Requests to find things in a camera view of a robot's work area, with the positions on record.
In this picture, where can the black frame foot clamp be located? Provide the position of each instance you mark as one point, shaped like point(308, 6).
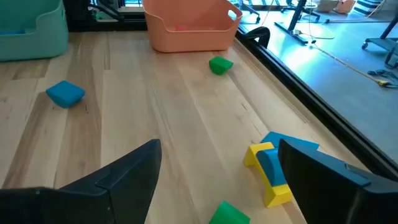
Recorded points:
point(262, 32)

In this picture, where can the green wooden block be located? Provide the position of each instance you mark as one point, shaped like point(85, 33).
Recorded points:
point(220, 66)

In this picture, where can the black stand base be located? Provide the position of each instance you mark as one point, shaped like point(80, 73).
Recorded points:
point(293, 18)

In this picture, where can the yellow arch block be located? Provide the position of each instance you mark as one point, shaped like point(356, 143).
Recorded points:
point(276, 196)

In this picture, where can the black wheeled cart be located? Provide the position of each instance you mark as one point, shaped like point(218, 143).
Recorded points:
point(384, 43)

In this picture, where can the orange plastic bin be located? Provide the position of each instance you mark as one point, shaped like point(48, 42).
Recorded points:
point(186, 40)

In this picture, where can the green cube block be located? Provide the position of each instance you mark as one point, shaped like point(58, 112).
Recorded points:
point(228, 214)

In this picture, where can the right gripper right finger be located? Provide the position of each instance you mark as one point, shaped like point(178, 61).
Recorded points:
point(335, 193)

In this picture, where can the blue wooden block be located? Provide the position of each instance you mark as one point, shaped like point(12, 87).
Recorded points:
point(12, 31)

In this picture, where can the small red block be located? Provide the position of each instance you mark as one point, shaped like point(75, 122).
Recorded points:
point(180, 28)

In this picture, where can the blue rectangular block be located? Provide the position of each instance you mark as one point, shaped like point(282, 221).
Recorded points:
point(280, 138)

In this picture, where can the small blue half-round block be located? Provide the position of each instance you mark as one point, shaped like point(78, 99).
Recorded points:
point(270, 168)

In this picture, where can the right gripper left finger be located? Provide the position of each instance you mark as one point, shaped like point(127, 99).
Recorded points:
point(109, 193)

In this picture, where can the teal plastic bin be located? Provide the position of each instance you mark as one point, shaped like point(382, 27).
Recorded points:
point(31, 46)

